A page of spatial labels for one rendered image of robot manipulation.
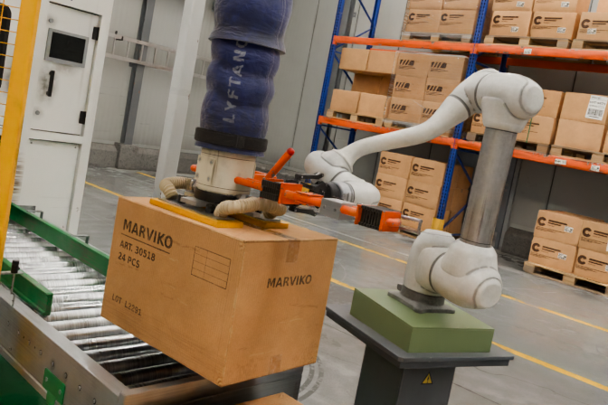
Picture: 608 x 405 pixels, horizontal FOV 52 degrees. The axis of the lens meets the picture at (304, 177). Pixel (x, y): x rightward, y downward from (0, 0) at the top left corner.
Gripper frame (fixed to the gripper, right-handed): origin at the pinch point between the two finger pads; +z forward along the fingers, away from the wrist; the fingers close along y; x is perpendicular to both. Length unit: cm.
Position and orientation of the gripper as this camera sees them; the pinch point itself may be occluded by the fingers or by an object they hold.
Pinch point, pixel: (284, 192)
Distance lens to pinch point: 178.6
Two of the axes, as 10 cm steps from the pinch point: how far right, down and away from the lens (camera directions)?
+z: -6.9, -0.7, -7.2
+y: -1.8, 9.8, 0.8
